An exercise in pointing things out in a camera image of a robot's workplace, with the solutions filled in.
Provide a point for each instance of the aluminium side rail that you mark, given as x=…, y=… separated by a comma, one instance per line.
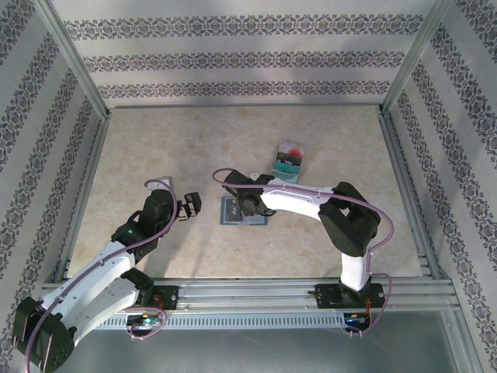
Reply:
x=409, y=194
x=84, y=194

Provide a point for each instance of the teal card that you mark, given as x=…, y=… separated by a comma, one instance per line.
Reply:
x=286, y=173

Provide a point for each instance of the grey sheet metal tray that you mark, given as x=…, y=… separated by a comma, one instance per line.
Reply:
x=248, y=353

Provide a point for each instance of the teal leather card holder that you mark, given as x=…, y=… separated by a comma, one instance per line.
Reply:
x=254, y=221

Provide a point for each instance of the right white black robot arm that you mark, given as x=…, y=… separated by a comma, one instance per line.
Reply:
x=349, y=221

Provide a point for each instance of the small electronics board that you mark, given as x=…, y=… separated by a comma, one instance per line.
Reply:
x=355, y=319
x=147, y=321

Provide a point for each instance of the aluminium corner post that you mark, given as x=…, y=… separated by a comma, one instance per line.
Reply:
x=77, y=66
x=411, y=58

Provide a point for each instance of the long aluminium base rail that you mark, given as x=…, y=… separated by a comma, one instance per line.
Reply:
x=240, y=295

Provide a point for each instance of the thin aluminium wall rail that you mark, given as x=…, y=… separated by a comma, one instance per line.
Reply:
x=240, y=105

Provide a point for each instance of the black card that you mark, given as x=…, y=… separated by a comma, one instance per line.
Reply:
x=231, y=211
x=289, y=159

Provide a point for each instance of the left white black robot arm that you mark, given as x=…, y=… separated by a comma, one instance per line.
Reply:
x=89, y=287

